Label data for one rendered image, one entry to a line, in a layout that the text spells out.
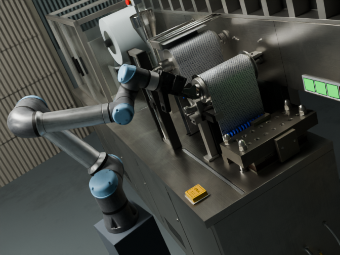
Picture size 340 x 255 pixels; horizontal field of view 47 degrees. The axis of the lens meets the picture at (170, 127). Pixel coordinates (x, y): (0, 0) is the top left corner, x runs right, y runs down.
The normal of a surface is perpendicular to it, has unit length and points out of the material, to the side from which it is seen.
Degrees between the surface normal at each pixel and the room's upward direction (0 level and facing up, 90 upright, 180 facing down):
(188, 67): 92
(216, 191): 0
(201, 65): 92
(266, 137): 0
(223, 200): 0
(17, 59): 90
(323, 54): 90
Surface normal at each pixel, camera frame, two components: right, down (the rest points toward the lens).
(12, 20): 0.56, 0.19
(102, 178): -0.31, -0.78
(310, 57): -0.85, 0.46
